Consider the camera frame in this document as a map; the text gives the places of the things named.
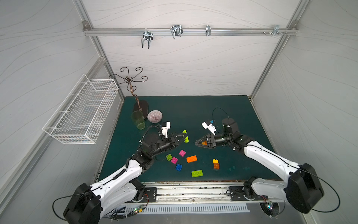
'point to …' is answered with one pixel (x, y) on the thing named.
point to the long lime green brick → (186, 140)
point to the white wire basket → (78, 118)
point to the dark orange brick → (216, 165)
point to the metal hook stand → (142, 105)
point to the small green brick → (168, 157)
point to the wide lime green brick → (197, 173)
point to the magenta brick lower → (174, 160)
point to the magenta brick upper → (182, 153)
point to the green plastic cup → (138, 119)
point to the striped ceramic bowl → (154, 116)
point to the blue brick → (178, 167)
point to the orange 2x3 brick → (191, 159)
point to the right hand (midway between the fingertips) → (195, 144)
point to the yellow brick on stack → (215, 161)
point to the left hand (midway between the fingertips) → (187, 138)
